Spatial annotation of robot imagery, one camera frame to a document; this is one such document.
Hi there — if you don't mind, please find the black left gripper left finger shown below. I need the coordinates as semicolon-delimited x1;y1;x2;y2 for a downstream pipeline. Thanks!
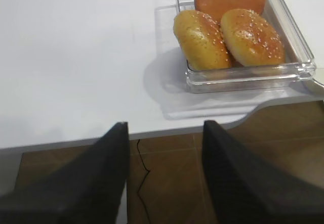
1;122;130;223

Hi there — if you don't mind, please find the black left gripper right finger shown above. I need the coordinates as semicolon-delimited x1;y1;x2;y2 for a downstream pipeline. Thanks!
201;120;323;223

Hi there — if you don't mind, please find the right sesame top bun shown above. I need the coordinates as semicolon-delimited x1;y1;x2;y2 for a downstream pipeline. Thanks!
220;9;285;66

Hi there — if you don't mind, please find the sesame bun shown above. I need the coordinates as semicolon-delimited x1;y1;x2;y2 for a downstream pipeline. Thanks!
220;9;285;66
173;10;231;71

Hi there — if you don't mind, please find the clear bun container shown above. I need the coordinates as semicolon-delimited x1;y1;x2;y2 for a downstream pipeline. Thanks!
154;0;317;94

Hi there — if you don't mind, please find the left sesame top bun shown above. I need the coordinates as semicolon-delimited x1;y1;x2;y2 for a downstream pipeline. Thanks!
173;10;231;71

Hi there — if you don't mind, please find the thin black cable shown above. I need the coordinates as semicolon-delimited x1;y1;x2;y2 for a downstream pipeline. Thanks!
137;139;151;224

